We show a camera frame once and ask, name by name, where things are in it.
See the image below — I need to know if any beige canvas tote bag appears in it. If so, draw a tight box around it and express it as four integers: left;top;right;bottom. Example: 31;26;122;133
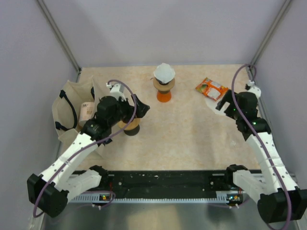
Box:
52;76;109;150

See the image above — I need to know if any pink cup in bag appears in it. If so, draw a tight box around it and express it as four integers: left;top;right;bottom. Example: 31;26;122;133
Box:
78;102;94;127

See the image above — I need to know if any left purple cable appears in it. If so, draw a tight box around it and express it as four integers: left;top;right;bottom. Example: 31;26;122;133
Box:
33;79;138;218

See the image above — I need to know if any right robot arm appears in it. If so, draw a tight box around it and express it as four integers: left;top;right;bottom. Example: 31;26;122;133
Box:
216;89;307;224

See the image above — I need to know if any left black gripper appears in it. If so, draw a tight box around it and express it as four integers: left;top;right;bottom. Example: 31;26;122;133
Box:
108;94;149;127

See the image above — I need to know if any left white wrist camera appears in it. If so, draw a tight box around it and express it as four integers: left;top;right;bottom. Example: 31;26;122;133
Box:
106;83;126;102

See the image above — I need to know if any orange snack packet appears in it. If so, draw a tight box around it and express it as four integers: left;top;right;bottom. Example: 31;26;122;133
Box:
195;78;229;101

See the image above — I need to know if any blue ribbed glass dripper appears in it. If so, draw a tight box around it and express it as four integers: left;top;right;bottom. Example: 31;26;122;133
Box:
157;80;169;85

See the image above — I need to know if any orange glass carafe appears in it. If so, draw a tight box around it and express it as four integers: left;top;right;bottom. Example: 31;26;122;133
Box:
157;91;172;103

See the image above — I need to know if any purple cable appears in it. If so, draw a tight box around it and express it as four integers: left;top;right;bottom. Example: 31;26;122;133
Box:
33;79;138;218
231;63;292;230

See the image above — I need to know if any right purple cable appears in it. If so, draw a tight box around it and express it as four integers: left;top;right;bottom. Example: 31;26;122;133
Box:
231;63;292;230

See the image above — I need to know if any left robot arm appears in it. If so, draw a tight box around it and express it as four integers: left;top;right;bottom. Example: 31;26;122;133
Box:
27;94;150;218

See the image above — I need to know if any dark glass carafe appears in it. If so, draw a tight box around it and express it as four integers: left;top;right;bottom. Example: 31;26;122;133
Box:
124;125;140;136

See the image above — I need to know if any aluminium frame rail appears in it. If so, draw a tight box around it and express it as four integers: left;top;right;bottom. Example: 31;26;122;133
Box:
40;173;300;204

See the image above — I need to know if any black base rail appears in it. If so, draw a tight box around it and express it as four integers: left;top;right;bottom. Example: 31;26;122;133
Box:
79;170;255;199

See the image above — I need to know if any wooden ring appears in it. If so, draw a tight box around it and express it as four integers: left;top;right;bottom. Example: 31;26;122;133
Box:
117;115;142;131
153;78;176;92

